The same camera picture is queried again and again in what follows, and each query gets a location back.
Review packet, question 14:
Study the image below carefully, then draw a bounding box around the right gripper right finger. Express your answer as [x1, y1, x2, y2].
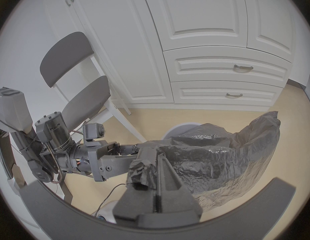
[158, 155, 203, 221]

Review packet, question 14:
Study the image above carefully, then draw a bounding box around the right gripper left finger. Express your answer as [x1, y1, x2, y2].
[112, 188, 158, 221]

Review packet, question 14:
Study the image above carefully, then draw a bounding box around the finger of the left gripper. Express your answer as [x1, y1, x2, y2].
[108, 141, 140, 157]
[99, 155, 137, 179]

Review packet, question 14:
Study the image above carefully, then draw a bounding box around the black plastic bag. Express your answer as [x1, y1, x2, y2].
[126, 111, 281, 212]

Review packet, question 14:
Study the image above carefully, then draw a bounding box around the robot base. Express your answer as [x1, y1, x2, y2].
[95, 200, 118, 224]

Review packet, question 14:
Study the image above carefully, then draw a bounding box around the white trash bin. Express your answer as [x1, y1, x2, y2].
[164, 122, 203, 140]

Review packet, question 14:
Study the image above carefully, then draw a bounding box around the grey white chair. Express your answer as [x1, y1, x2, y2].
[40, 31, 146, 204]

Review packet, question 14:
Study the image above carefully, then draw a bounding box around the white wardrobe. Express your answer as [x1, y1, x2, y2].
[44, 0, 295, 109]

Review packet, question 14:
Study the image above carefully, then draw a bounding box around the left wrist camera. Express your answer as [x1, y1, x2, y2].
[82, 123, 106, 147]

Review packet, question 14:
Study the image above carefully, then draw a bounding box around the black cable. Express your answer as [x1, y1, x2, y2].
[98, 183, 127, 210]

